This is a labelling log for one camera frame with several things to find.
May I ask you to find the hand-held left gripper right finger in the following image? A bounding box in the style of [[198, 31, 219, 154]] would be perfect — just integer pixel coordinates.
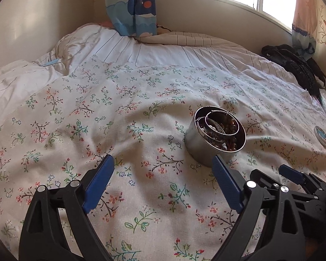
[[212, 156, 307, 261]]

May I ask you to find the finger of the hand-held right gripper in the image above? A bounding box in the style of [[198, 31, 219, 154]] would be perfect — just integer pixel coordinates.
[[278, 164, 326, 196], [249, 169, 281, 189]]

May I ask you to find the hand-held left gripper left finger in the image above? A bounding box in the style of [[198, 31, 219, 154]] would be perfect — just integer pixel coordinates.
[[18, 154, 115, 261]]

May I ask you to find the round metal tin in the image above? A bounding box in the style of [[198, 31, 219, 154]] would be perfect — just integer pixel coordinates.
[[185, 105, 247, 167]]

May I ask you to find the dark bead bracelet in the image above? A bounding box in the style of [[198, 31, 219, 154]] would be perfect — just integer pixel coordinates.
[[201, 114, 241, 151]]

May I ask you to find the silver bangle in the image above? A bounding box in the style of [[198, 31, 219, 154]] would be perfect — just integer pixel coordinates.
[[205, 115, 229, 142]]

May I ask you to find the round tin lid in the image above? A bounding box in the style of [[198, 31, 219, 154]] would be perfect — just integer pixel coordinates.
[[314, 126, 326, 149]]

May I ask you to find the floral bed blanket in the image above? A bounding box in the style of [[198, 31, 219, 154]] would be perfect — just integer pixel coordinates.
[[0, 57, 326, 261]]

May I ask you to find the black clothing bundle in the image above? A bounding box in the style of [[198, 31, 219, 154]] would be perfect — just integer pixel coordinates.
[[261, 43, 326, 95]]

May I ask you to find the white striped duvet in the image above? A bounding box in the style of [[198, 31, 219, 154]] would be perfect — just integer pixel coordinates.
[[0, 23, 302, 104]]

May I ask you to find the pink printed curtain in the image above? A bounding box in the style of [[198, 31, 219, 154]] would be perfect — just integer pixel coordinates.
[[291, 0, 319, 60]]

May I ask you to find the blue whale print curtain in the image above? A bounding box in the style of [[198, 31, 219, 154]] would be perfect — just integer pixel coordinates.
[[103, 0, 158, 37]]

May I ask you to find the white cable with blue plug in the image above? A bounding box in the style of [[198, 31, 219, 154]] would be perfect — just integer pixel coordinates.
[[39, 24, 104, 67]]

